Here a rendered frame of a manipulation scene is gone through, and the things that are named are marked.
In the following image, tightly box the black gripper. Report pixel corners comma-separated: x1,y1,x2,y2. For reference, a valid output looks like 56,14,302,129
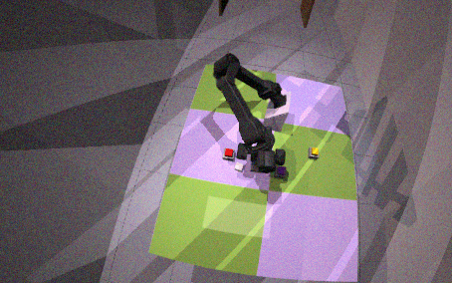
236,142,286,165

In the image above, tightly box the red button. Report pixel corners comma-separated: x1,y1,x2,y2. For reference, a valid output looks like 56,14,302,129
223,147,235,161

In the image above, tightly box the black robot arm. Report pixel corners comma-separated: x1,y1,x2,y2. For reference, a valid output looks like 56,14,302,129
213,53,287,173

